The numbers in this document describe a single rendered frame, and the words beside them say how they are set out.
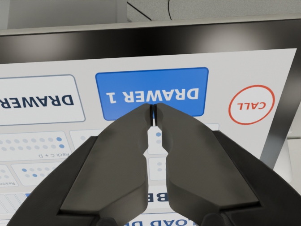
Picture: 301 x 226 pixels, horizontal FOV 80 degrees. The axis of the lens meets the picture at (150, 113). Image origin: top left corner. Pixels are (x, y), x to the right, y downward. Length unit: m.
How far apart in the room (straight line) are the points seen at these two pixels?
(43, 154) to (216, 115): 0.18
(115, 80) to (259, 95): 0.13
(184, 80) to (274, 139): 0.12
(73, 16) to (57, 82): 0.16
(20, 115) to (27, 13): 0.18
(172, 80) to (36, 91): 0.12
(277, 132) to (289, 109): 0.03
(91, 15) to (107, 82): 0.16
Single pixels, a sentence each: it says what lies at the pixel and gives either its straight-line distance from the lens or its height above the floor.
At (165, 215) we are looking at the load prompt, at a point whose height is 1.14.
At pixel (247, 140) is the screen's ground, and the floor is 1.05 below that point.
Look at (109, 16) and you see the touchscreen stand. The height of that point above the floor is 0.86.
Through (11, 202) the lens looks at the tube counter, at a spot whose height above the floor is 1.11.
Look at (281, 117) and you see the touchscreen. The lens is 0.21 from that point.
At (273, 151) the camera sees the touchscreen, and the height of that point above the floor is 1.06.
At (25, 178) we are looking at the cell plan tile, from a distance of 0.26.
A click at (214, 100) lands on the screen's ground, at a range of 0.17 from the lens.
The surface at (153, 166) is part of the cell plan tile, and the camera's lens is 0.21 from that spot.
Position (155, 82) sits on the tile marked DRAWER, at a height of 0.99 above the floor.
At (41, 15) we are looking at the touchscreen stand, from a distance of 0.33.
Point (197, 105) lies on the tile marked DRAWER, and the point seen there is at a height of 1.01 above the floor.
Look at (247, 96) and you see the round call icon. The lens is 0.18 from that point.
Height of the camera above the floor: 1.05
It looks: 10 degrees down
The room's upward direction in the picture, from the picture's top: 177 degrees clockwise
